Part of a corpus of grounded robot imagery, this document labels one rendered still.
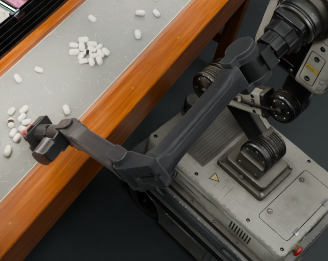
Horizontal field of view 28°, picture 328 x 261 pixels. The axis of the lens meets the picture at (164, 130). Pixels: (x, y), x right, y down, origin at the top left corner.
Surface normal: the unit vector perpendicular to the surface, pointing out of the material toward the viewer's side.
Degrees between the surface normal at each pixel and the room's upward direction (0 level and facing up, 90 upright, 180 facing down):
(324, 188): 0
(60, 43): 0
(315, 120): 0
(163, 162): 48
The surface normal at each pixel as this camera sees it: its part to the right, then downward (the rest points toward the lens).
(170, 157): 0.56, 0.14
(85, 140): -0.57, -0.66
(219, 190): 0.17, -0.57
